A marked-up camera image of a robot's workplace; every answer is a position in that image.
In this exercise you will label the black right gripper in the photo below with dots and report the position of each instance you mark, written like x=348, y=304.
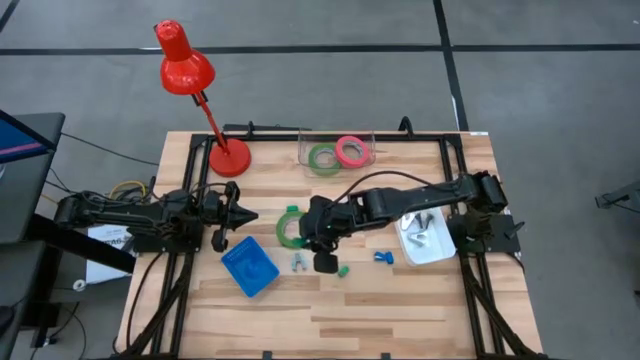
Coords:
x=327, y=220

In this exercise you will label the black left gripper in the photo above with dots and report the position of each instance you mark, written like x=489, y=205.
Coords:
x=215, y=207

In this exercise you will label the green mini stapler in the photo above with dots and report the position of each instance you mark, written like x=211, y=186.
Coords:
x=292, y=208

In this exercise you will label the green tape roll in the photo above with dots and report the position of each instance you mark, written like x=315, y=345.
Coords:
x=280, y=230
x=312, y=159

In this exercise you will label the green staple box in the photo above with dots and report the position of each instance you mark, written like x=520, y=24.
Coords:
x=343, y=272

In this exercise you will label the blue mini stapler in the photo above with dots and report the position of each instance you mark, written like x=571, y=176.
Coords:
x=384, y=257

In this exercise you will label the pink tape roll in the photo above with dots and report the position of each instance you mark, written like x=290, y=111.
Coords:
x=338, y=151

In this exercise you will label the black staple remover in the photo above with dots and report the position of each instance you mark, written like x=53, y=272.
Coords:
x=426, y=219

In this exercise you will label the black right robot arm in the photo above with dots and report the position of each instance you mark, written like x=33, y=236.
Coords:
x=410, y=200

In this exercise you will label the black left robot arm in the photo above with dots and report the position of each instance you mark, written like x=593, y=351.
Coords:
x=115, y=216

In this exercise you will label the teal staple remover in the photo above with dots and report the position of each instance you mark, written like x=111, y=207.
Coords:
x=299, y=260

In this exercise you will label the blue plastic basket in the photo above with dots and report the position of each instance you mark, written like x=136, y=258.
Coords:
x=250, y=270

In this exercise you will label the red desk lamp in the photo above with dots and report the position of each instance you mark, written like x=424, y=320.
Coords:
x=230, y=157

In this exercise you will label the clear plastic container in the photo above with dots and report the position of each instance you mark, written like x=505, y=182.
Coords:
x=302, y=137

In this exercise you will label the white plastic tray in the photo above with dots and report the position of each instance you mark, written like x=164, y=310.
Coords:
x=440, y=245

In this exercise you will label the white paper sheet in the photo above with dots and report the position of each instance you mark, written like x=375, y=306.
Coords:
x=102, y=270

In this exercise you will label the laptop with blue screen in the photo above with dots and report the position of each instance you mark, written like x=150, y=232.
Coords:
x=15, y=140

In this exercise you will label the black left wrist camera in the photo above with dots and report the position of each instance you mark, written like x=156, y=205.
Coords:
x=220, y=241

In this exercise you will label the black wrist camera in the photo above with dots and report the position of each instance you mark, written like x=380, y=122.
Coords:
x=326, y=262
x=220, y=241

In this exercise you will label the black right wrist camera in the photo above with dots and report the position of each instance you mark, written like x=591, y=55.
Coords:
x=326, y=262

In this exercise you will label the black metal table frame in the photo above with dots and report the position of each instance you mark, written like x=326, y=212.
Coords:
x=270, y=136

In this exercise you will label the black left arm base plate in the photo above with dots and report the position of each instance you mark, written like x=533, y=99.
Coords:
x=165, y=244

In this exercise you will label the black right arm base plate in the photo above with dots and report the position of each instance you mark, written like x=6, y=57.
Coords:
x=490, y=240

